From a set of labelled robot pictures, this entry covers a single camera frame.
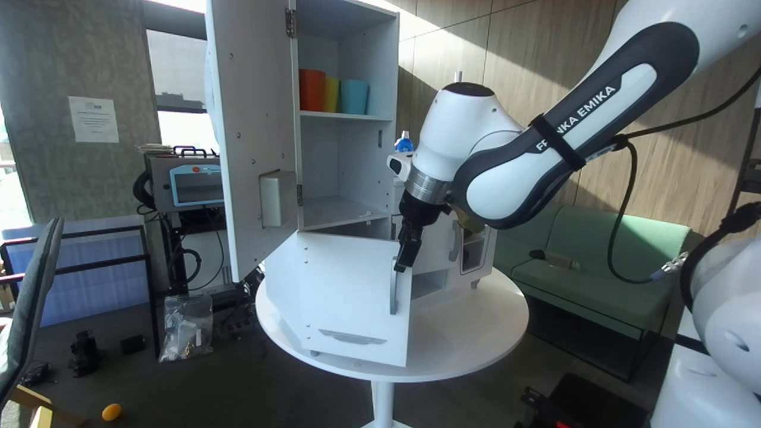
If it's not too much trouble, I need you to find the white toy kitchen cabinet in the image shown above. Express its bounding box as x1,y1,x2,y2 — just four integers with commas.
260,0,499,351

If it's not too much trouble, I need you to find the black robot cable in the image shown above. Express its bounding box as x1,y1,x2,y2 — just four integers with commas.
607,69,761,285

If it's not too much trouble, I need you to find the white oven door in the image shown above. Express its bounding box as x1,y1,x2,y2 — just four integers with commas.
462,229,495,274

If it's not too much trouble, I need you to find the clear plastic bag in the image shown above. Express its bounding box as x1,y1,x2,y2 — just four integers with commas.
159,295,213,361

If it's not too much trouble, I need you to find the blue soap bottle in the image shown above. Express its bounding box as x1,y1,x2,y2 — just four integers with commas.
394,131,417,151

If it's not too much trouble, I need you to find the yellow ball on floor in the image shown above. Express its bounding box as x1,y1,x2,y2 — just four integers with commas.
99,401,124,423

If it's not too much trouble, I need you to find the black equipment rack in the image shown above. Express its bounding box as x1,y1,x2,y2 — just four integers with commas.
144,209,261,351

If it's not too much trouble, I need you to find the paper notice on wall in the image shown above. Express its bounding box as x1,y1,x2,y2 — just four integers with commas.
69,96,118,142

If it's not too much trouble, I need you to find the white round table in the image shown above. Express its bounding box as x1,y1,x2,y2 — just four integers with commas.
254,268,531,428

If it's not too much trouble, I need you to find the grey machine with screen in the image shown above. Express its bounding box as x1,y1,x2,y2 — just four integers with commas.
144,144,223,214

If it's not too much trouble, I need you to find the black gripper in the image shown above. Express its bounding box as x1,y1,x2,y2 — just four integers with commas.
394,192,440,274

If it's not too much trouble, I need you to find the green bench sofa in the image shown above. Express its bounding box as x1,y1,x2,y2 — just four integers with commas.
495,204,694,339

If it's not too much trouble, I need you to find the teal toy cup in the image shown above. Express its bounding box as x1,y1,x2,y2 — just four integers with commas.
340,78,371,115

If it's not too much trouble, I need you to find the yellow toy cup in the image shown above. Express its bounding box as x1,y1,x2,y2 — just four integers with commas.
323,74,340,111

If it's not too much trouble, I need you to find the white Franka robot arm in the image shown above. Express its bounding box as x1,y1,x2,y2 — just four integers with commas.
394,0,761,428

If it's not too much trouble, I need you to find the orange toy cup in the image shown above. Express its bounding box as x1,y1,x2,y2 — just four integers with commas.
300,69,325,111

